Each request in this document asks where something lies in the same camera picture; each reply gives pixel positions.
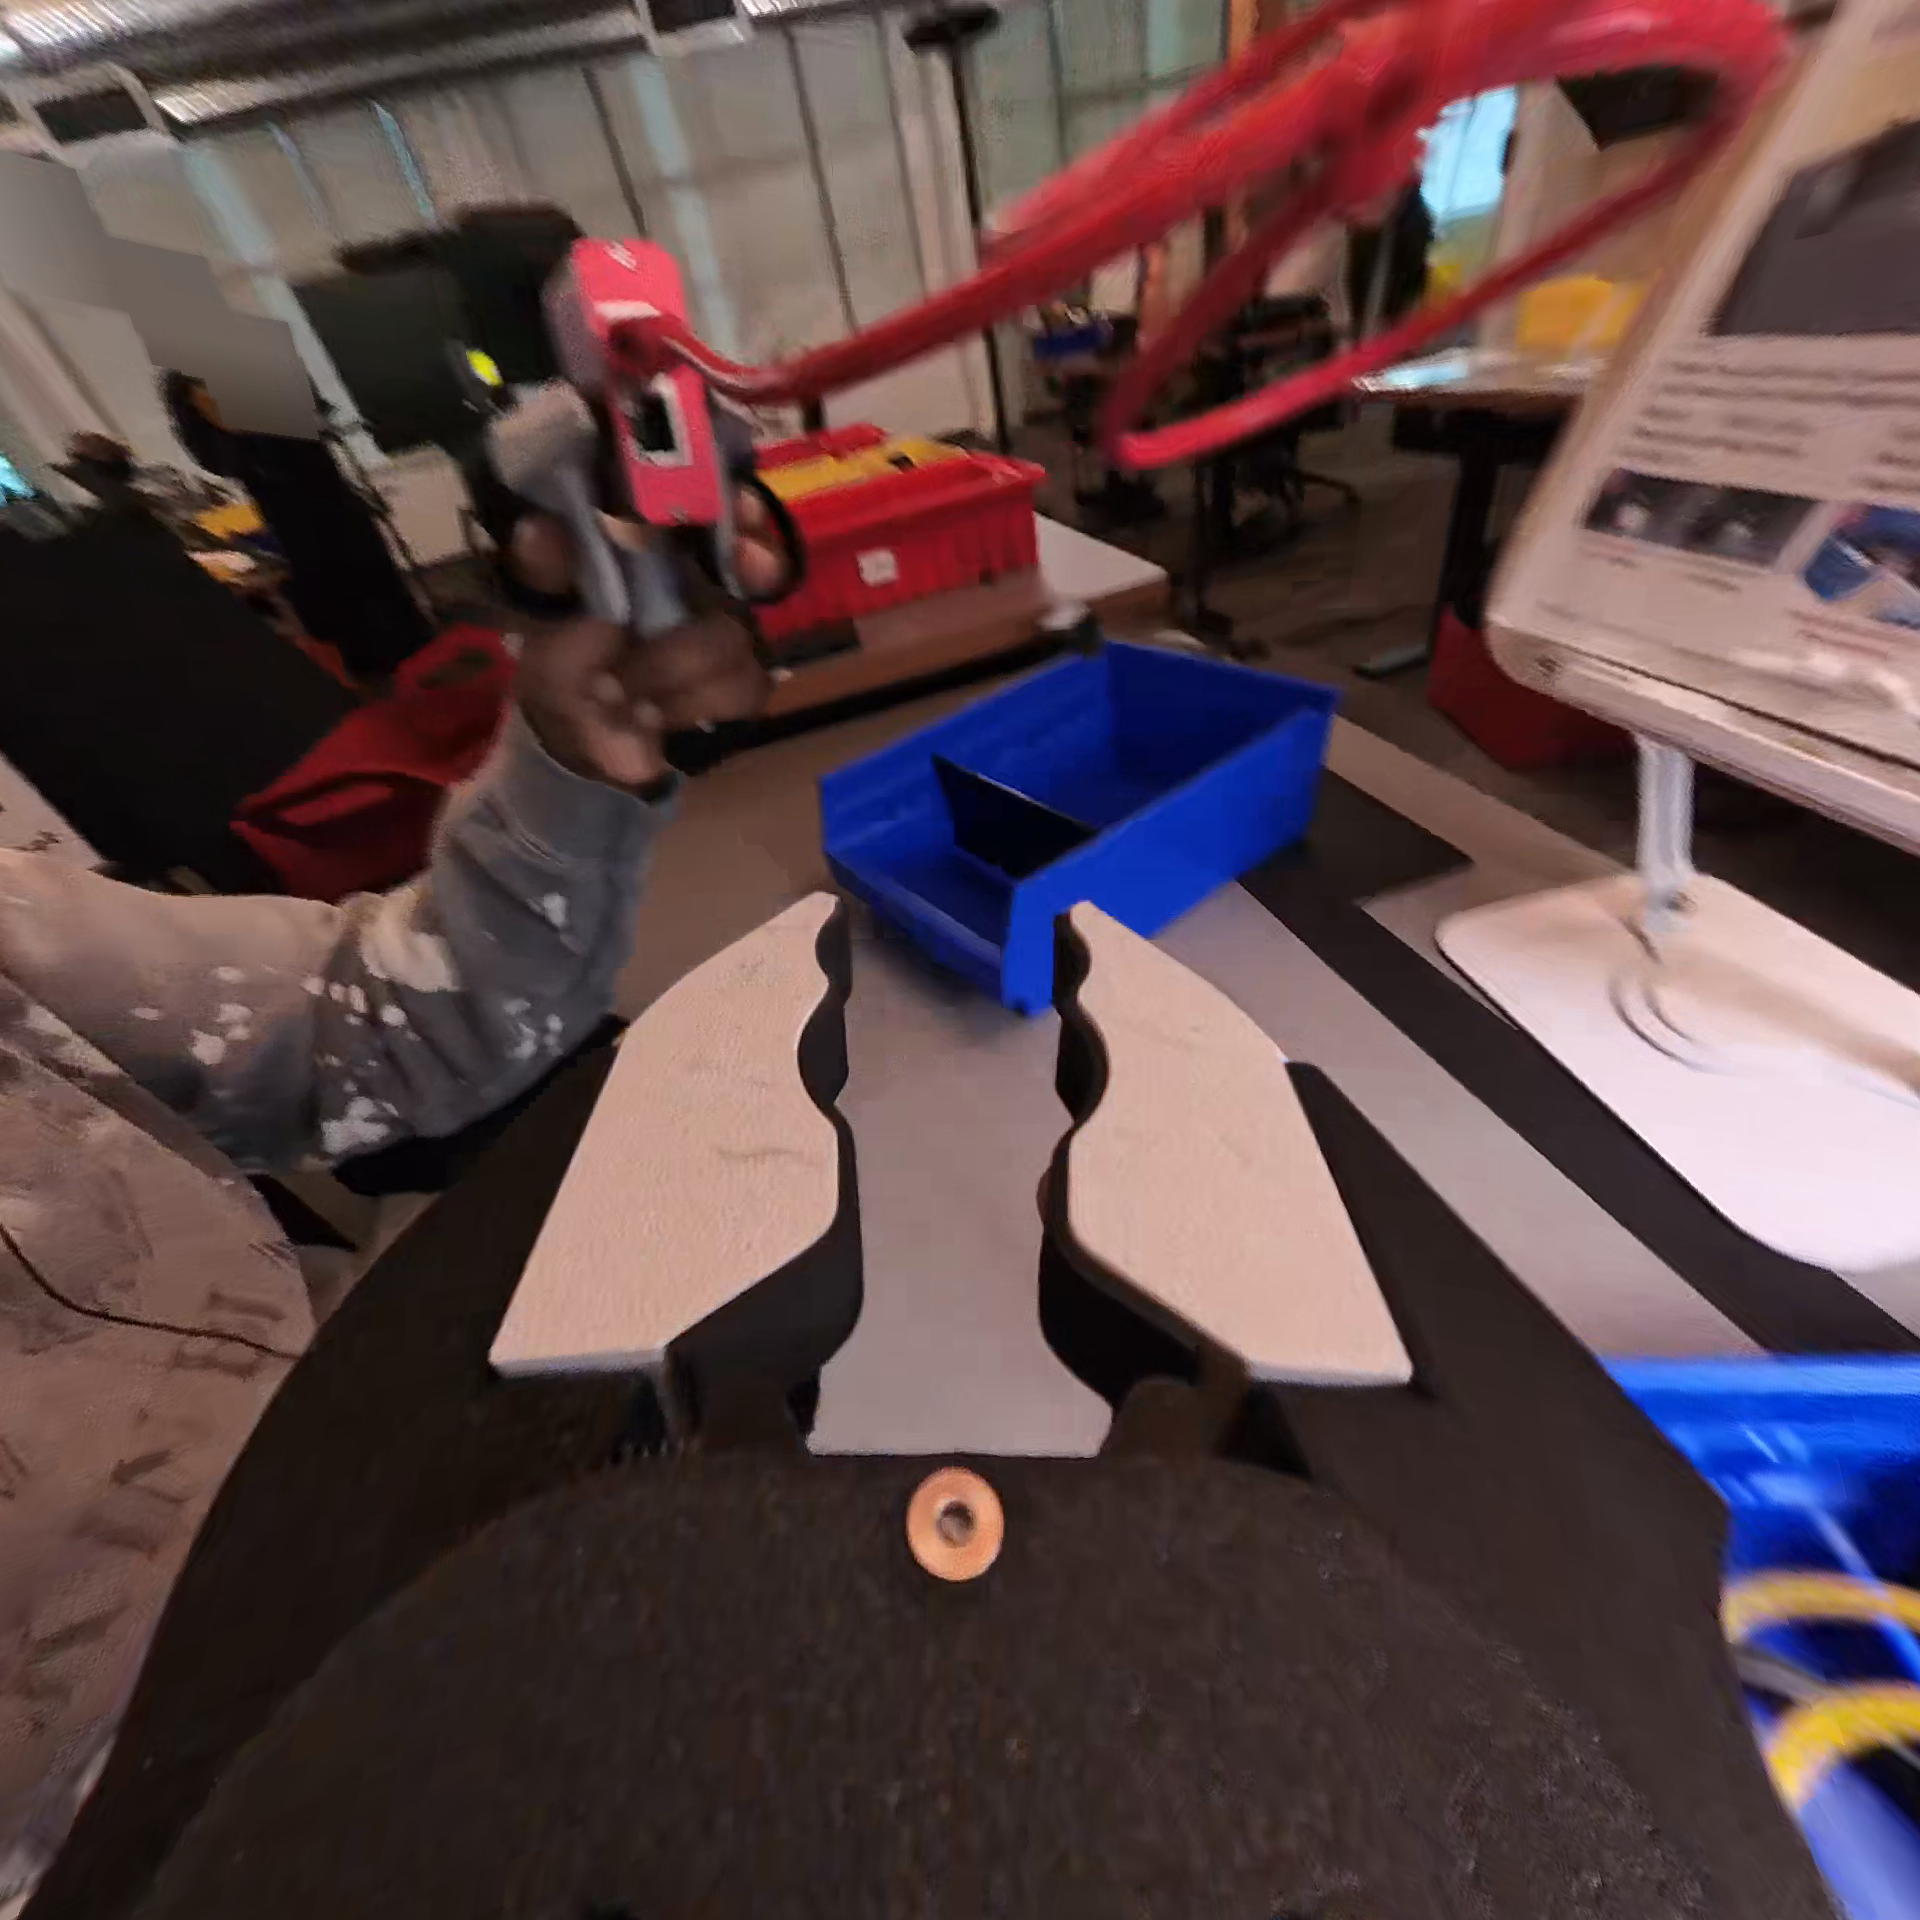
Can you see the person's torso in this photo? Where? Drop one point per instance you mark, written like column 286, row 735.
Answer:
column 119, row 1350

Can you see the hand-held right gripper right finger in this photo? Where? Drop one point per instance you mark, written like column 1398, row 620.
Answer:
column 1201, row 1201

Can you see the desk with crates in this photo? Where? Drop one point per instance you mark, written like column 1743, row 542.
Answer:
column 1095, row 568

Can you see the small grey box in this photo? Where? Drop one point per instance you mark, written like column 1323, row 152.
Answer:
column 1073, row 620

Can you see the red storage tote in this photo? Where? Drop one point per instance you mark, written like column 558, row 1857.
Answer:
column 1516, row 691

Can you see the person's left hand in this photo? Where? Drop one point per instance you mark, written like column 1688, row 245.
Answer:
column 644, row 691

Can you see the black office chair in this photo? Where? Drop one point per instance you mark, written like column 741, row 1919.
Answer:
column 151, row 691

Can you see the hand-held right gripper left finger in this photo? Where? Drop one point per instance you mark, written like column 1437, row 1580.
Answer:
column 691, row 1186

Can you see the background wooden desk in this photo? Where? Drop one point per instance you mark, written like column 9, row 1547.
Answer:
column 1472, row 382

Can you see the red ethernet splitter box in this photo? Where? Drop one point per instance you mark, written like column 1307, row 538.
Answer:
column 644, row 376

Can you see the black floor lamp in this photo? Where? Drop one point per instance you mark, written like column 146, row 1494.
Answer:
column 961, row 23

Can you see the person's left forearm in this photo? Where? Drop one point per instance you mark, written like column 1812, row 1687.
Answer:
column 378, row 974

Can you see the black tape strip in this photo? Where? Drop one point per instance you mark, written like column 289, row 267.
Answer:
column 1499, row 974

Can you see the yellow storage box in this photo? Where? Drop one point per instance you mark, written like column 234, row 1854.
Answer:
column 1574, row 314

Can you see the red bag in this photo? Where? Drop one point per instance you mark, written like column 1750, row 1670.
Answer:
column 378, row 782

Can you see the red storage crate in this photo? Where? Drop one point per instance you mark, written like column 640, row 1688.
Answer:
column 916, row 540

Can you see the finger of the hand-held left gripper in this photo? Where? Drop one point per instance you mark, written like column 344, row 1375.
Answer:
column 728, row 481
column 533, row 452

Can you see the black bin divider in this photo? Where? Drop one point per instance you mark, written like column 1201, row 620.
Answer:
column 1005, row 818

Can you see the instruction sheet board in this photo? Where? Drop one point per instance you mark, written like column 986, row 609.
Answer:
column 1725, row 376

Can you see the blue plastic bin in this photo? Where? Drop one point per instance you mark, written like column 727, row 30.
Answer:
column 1771, row 1440
column 1141, row 782

